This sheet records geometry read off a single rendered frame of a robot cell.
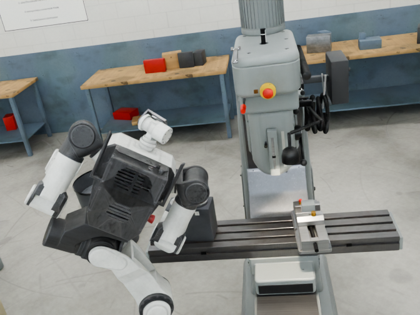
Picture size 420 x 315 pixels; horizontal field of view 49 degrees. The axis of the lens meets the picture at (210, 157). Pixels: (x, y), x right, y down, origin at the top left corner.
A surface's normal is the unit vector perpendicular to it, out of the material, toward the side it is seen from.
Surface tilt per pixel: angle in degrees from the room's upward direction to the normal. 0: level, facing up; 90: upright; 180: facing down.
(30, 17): 90
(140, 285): 90
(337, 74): 90
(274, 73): 90
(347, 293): 0
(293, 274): 0
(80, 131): 74
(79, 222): 10
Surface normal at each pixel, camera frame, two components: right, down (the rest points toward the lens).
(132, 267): 0.20, 0.40
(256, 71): -0.09, 0.44
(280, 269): -0.14, -0.89
